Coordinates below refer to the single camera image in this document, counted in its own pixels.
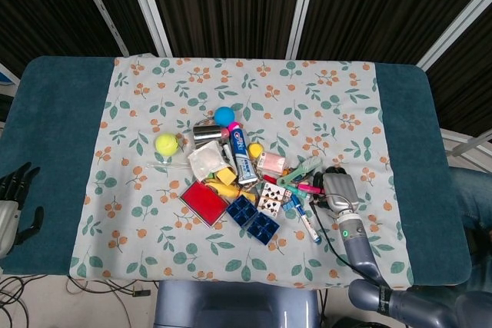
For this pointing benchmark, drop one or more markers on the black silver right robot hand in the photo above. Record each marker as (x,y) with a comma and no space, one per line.
(340,189)

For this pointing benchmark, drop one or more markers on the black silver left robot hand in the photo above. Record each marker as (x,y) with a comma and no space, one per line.
(9,224)

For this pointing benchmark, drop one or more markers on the blue grey right robot arm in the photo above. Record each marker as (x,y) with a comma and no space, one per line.
(359,247)

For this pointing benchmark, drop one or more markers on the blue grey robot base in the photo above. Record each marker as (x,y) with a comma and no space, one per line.
(230,305)

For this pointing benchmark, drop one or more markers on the green brush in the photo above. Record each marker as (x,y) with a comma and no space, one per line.
(305,168)

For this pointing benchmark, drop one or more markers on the teal marker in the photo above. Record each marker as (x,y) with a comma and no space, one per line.
(296,191)

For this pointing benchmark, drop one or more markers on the blue white marker pen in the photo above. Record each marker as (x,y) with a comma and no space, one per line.
(307,220)

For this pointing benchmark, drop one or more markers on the playing cards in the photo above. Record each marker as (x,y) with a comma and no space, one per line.
(269,199)

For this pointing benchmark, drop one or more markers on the red fabric piece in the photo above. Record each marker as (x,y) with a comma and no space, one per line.
(269,179)

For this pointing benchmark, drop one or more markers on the pink pack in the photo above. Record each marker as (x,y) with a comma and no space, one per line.
(272,161)

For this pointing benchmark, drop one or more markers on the blue plastic grid tray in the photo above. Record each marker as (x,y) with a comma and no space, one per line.
(263,228)
(242,211)

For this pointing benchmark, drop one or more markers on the floral print cloth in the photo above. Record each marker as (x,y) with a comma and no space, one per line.
(288,113)

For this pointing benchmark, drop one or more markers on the small yellow ball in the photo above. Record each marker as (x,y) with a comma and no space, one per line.
(254,150)

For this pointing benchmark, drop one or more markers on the teal table cover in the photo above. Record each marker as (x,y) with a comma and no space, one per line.
(57,132)

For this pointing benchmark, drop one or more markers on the blue white toothpaste tube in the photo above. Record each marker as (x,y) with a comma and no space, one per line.
(240,155)

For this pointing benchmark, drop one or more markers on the yellow block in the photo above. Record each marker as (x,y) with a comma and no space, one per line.
(226,177)

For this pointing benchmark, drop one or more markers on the blue jeans leg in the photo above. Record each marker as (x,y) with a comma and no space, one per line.
(474,197)

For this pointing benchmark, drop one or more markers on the white plastic packet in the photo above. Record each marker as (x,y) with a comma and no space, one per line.
(207,163)

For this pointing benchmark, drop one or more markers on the red flat box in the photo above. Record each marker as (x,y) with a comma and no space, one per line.
(204,202)

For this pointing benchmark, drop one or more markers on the blue ball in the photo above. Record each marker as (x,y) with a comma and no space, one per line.
(224,115)

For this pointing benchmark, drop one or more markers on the shiny metal cup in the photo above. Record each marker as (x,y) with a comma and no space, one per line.
(207,134)

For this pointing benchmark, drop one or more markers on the blue white board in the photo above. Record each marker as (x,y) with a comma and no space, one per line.
(5,74)

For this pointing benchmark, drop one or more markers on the clear plastic straw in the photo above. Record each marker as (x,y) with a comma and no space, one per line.
(169,166)

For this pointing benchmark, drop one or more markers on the yellow tennis ball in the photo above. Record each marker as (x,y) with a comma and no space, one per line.
(167,143)

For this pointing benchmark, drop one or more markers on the aluminium rail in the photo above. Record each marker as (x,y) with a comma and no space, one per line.
(467,143)

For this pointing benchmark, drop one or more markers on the white frame post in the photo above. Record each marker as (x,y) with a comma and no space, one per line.
(457,28)
(102,9)
(148,9)
(303,9)

